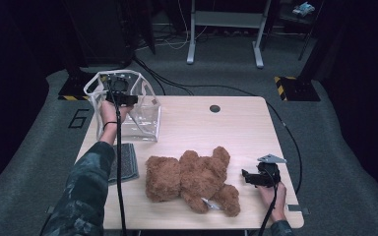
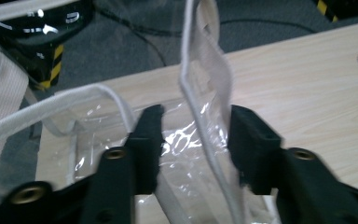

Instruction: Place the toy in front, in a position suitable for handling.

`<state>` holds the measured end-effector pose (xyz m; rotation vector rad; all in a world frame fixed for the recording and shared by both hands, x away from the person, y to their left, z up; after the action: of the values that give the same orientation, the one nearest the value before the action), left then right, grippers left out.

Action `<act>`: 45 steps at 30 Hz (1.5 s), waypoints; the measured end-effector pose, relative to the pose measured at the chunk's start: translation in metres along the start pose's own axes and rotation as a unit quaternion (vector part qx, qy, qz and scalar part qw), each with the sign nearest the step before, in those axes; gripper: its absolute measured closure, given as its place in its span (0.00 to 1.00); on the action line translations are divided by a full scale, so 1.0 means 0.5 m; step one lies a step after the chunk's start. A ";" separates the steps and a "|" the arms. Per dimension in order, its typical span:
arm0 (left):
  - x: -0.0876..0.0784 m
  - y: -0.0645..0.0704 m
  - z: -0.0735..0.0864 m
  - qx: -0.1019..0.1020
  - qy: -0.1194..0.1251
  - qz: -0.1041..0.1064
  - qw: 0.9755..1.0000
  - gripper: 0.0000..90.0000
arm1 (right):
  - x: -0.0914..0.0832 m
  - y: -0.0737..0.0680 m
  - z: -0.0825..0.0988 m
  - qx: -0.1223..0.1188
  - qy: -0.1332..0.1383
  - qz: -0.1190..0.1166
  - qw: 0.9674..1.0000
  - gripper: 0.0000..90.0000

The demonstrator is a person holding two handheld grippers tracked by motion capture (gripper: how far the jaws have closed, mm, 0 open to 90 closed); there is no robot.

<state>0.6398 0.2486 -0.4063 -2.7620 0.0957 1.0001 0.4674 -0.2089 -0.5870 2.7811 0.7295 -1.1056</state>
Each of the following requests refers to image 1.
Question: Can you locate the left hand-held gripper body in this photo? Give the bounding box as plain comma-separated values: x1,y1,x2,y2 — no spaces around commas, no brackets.
105,73,130,106

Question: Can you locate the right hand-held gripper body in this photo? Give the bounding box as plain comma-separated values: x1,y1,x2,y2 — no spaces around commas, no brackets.
252,153,288,189

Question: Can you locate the clear plastic bag white trim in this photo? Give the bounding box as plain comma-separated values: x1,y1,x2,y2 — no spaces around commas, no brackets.
83,69,162,143

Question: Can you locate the brown teddy bear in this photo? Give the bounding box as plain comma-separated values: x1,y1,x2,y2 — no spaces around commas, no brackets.
144,146,241,218

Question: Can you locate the grey cloth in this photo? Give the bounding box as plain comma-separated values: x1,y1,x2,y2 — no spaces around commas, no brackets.
107,143,141,186

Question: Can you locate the person's left hand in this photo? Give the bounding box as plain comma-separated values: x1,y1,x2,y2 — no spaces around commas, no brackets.
98,99,134,130

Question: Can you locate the person's right hand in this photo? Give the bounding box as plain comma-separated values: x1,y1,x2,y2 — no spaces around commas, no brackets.
258,181,288,224

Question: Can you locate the black base with hazard stripes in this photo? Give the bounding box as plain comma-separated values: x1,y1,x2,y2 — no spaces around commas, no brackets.
274,76,322,102
57,76,96,101

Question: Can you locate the black cabinet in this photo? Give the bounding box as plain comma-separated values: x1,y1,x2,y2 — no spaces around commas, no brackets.
62,0,136,67

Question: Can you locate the blue and white packet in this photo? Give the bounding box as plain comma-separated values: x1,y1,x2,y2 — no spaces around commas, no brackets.
291,1,316,18

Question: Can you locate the right hand-held gripper black cable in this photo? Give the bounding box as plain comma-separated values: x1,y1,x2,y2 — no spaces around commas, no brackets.
258,166,281,236

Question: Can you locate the hand-held gripper black cable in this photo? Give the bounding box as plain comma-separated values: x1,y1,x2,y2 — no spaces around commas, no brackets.
107,80,128,236
258,166,281,236

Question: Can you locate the left hand-held gripper black cable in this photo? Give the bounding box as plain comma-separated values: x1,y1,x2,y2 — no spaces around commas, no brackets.
107,80,128,236

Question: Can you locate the white floor cable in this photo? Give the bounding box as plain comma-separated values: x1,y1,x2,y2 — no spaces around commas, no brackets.
161,0,208,51

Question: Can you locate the white metal stand frame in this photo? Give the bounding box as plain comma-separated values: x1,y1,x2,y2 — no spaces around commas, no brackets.
186,0,273,69

